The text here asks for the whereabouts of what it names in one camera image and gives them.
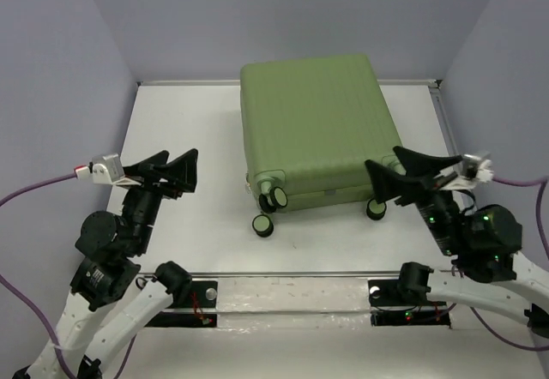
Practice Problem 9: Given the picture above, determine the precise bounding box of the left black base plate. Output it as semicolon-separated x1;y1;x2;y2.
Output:
146;280;218;328

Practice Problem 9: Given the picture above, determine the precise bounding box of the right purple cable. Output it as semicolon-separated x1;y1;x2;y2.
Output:
471;176;549;350

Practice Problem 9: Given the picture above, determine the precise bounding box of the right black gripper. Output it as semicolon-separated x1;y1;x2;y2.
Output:
358;144;462;254

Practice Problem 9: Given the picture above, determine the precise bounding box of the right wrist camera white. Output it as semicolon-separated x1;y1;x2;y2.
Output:
441;152;494;191

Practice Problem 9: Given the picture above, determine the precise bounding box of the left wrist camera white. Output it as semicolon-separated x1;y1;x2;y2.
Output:
74;153;126;185

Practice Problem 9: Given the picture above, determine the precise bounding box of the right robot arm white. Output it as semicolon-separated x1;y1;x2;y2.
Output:
365;146;548;337

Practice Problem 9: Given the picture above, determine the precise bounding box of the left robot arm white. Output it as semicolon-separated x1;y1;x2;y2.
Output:
14;148;198;378

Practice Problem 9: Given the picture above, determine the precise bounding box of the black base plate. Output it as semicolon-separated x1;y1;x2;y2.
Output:
146;280;218;328
368;279;451;328

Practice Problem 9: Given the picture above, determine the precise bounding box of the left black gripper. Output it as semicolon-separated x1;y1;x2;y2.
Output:
119;146;202;251

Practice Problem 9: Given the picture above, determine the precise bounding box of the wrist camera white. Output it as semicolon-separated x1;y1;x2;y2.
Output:
441;152;494;191
74;153;126;185

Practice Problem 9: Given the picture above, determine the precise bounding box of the aluminium rail front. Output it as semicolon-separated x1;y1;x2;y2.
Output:
190;270;399;279

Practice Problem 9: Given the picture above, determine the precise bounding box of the green hard-shell suitcase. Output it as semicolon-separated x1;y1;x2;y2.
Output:
239;53;401;238

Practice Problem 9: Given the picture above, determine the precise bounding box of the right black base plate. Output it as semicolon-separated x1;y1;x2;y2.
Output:
368;279;451;328

